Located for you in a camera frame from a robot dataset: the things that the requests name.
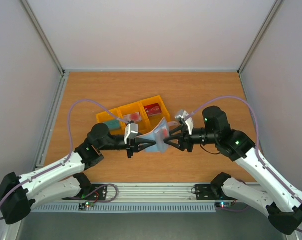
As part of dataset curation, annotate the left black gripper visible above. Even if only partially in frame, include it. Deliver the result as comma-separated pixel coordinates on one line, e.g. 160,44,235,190
99,132,156,158

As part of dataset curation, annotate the pink leather card holder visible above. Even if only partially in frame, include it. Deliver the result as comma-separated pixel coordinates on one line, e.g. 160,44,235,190
138,117,178,153

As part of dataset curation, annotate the white pink-circle card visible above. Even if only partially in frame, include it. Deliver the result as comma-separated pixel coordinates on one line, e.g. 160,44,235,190
156,126,169,144

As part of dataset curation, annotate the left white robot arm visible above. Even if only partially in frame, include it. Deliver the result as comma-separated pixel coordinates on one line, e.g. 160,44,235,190
0,123,156,225

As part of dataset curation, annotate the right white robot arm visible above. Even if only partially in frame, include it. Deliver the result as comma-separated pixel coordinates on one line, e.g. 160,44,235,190
164,106,302,236

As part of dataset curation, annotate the pink circle card stack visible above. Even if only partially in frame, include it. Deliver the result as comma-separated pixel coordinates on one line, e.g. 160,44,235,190
123,112,142,123

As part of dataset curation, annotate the teal VIP card stack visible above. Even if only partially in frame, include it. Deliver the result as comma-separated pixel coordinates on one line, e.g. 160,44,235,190
104,119,121,131

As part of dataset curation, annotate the red card stack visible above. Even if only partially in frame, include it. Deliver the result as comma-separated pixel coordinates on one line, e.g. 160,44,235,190
144,103,162,117

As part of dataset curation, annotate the yellow three-compartment bin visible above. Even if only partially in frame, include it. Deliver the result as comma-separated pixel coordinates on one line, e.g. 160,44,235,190
96,95,171,135

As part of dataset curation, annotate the left small circuit board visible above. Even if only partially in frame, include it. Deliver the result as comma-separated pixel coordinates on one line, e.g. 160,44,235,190
78,201,94,211

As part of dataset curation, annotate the small circuit board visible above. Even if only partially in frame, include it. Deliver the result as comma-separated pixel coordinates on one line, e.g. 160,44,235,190
78,201,94,211
215,202,233,209

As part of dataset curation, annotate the right small circuit board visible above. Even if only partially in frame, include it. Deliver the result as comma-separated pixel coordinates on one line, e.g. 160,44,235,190
215,202,233,209

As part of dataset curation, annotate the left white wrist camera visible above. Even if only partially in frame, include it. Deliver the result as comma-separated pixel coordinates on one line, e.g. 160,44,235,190
124,121,138,144

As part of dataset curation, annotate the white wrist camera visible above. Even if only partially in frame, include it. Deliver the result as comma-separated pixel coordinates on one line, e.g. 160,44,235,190
174,109,194,135
124,121,138,144

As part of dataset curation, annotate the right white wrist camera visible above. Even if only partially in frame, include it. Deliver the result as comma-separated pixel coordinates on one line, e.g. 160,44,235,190
174,109,194,135

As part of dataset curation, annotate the aluminium front rail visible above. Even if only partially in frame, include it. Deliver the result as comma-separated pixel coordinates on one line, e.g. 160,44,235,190
50,181,266,203

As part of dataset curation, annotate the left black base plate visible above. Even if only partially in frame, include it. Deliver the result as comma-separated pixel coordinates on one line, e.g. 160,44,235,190
63,184,108,201

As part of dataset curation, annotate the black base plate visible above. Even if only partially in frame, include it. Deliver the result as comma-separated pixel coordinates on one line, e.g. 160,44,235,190
63,184,108,201
191,184,234,201

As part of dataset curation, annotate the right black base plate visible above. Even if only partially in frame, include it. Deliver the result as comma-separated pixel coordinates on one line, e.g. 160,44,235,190
191,184,234,201

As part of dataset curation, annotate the grey slotted cable duct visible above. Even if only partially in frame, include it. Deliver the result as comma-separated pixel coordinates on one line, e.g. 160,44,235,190
32,202,216,214

